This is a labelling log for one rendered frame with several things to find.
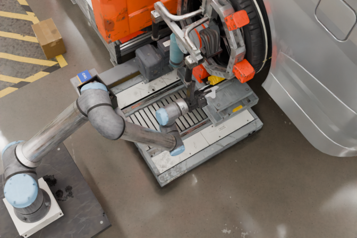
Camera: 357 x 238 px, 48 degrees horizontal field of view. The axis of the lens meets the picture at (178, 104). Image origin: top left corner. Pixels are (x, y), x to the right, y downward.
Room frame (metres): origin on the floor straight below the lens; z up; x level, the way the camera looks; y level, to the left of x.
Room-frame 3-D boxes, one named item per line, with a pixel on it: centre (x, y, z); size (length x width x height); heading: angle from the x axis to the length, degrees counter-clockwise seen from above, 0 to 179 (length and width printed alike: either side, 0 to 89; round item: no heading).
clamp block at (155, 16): (1.44, 0.14, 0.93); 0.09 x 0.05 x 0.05; 127
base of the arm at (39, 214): (0.51, 0.73, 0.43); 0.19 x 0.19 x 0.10
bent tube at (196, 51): (1.27, -0.09, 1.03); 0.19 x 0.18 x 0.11; 127
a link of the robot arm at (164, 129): (1.00, 0.05, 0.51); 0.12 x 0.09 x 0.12; 24
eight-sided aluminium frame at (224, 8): (1.42, -0.13, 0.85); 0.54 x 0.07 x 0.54; 37
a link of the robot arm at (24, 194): (0.53, 0.73, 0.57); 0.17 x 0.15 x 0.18; 24
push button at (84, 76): (1.29, 0.59, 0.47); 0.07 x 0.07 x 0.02; 37
